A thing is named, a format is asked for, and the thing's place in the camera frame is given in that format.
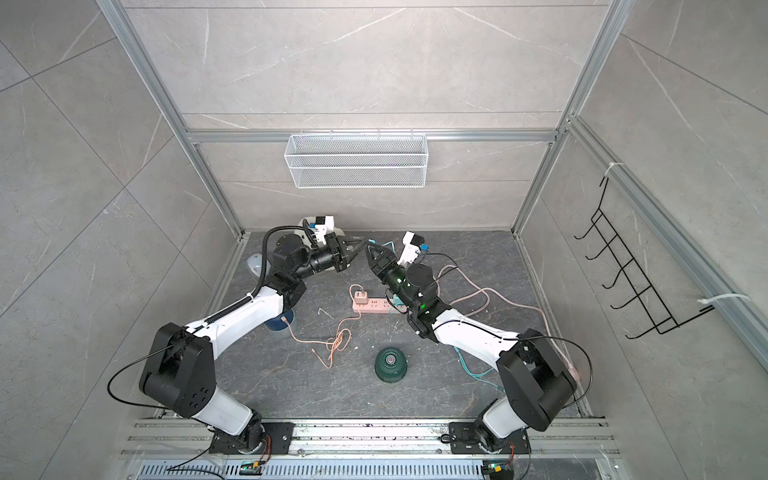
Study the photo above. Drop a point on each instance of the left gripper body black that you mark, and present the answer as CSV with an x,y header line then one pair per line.
x,y
338,262

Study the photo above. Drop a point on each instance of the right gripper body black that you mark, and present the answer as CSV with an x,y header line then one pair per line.
x,y
393,261

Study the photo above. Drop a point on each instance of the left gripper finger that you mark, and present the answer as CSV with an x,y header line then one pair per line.
x,y
351,243
349,254

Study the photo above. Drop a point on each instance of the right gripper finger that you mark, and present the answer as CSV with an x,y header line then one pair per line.
x,y
376,251
374,264

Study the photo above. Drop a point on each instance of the pink usb wall charger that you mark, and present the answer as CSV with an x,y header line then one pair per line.
x,y
360,297

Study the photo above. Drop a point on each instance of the blue cordless meat grinder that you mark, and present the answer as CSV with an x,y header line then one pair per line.
x,y
280,322

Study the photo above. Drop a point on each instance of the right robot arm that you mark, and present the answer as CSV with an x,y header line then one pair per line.
x,y
536,379

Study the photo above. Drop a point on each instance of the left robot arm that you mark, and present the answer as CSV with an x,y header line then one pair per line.
x,y
179,371

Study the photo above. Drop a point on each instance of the white plush dog toy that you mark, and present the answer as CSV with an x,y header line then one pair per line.
x,y
339,228

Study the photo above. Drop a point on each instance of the pink power strip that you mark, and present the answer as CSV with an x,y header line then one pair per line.
x,y
373,306

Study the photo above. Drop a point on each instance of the light blue round gadget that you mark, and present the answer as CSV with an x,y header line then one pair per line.
x,y
256,264

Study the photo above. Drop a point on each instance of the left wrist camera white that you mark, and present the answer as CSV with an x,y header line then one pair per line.
x,y
310,237

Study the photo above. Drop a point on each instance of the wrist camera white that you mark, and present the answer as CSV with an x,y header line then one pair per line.
x,y
310,237
414,246

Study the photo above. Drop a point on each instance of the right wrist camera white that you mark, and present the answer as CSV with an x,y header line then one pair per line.
x,y
414,246

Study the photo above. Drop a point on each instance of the white wire mesh basket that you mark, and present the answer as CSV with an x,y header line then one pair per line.
x,y
357,160

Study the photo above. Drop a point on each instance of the green cordless meat grinder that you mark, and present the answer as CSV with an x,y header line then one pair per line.
x,y
390,365

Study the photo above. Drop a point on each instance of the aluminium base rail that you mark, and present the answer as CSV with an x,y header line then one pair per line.
x,y
172,448

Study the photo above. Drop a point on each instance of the black wire hook rack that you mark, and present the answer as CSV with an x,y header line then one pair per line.
x,y
632,273

